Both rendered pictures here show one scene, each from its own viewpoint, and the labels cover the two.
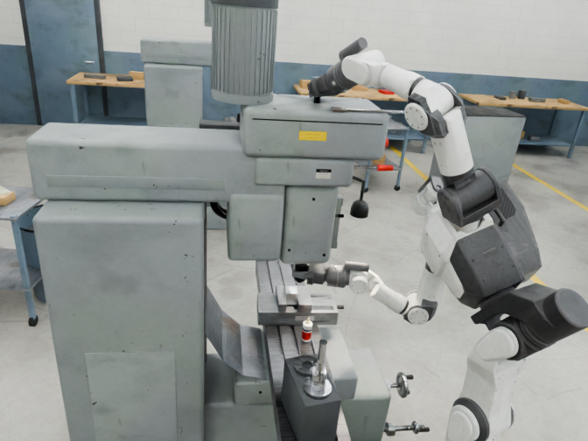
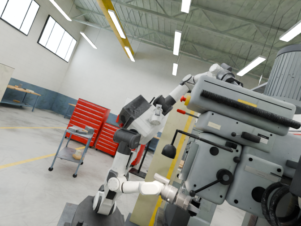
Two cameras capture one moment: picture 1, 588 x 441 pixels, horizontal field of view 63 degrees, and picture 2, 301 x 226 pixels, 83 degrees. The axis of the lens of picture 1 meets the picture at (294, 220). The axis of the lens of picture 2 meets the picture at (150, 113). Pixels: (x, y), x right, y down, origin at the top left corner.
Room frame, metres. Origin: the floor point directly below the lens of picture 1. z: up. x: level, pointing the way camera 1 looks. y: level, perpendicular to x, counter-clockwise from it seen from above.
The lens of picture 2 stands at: (2.63, -0.15, 1.57)
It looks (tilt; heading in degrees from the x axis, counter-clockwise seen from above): 3 degrees up; 197
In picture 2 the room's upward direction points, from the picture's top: 21 degrees clockwise
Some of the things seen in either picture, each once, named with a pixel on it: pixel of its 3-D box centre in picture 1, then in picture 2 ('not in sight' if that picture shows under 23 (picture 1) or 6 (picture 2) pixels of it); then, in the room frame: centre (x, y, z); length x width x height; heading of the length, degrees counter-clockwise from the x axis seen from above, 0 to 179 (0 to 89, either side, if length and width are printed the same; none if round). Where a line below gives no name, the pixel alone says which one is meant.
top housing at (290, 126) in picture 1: (310, 125); (233, 106); (1.63, -0.03, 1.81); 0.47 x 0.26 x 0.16; 100
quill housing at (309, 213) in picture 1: (304, 215); (210, 164); (1.63, -0.04, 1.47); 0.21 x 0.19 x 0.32; 10
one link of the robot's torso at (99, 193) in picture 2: not in sight; (105, 202); (1.05, -0.75, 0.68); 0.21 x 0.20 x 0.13; 31
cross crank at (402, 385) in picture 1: (395, 385); not in sight; (1.72, -0.53, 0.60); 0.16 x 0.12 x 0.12; 100
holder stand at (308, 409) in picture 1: (309, 397); (178, 209); (1.20, -0.10, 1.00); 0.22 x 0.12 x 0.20; 20
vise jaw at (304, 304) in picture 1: (303, 298); not in sight; (1.79, -0.07, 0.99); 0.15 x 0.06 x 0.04; 8
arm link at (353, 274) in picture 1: (353, 276); (161, 185); (1.60, -0.25, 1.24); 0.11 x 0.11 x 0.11; 85
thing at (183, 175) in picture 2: (333, 221); (188, 161); (1.65, -0.15, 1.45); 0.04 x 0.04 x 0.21; 10
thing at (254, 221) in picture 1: (253, 214); (245, 178); (1.60, 0.15, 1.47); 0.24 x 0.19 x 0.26; 10
